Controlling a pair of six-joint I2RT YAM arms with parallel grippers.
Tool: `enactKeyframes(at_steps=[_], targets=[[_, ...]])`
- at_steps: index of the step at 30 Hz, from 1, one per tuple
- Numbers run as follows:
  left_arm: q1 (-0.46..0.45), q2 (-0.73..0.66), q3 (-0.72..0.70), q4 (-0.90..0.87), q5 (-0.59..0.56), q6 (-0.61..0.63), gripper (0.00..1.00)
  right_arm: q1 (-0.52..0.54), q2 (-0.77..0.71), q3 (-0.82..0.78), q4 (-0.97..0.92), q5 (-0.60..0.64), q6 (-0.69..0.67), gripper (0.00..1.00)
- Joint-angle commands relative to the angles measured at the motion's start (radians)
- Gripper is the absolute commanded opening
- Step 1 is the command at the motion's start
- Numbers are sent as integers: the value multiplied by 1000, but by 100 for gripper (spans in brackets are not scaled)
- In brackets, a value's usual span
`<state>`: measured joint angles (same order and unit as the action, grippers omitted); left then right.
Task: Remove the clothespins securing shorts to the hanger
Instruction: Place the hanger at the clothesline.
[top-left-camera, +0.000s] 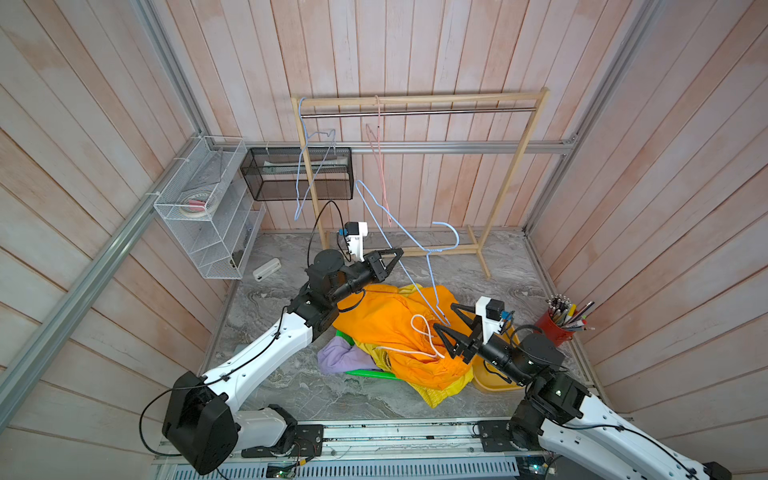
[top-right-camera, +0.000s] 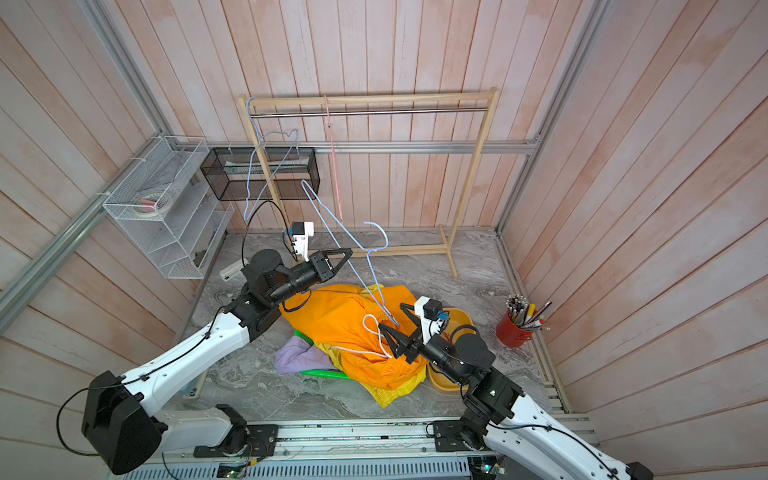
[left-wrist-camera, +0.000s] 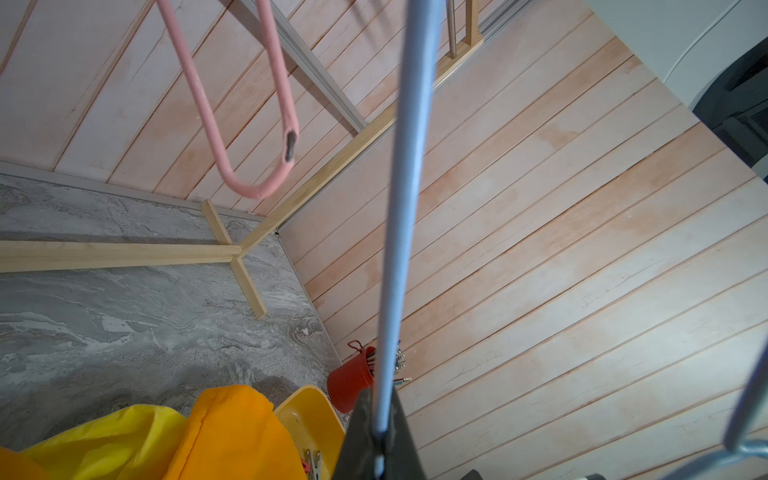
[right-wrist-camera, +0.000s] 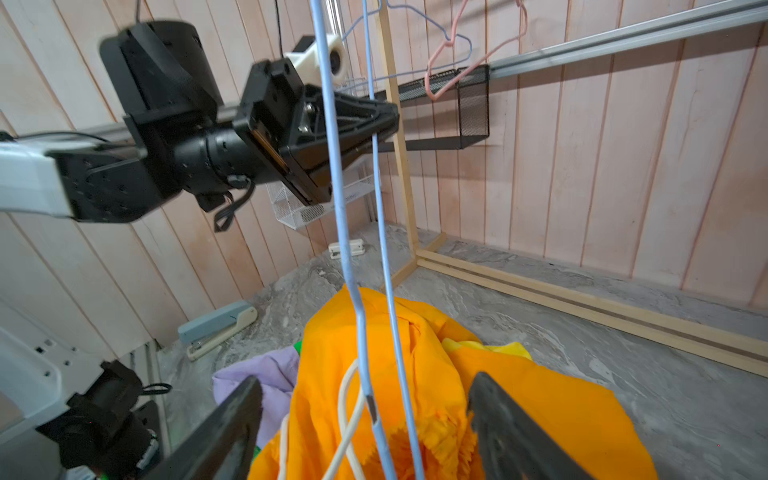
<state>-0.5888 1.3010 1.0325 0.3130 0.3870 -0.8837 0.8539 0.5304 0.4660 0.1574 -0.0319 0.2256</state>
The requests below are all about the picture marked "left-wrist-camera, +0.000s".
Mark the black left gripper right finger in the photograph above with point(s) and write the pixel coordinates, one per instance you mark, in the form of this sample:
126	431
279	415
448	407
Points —
401	460

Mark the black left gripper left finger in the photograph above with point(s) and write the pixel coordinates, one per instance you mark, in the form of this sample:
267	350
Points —
355	461

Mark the orange shorts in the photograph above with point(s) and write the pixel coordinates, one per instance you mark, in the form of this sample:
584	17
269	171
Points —
231	433

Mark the red pen cup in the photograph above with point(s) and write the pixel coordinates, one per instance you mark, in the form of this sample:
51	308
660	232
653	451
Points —
346	382

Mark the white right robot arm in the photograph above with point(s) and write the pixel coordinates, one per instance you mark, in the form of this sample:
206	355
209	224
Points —
712	55

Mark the yellow shorts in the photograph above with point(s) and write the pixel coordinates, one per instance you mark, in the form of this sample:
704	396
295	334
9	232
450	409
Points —
137	442

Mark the yellow plastic tray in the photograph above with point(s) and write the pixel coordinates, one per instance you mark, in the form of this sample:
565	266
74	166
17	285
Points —
311	420

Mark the pink wire hanger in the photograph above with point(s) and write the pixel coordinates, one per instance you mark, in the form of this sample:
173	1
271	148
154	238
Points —
238	68

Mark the grey clothespin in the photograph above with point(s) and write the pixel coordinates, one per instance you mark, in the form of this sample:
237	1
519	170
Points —
313	464

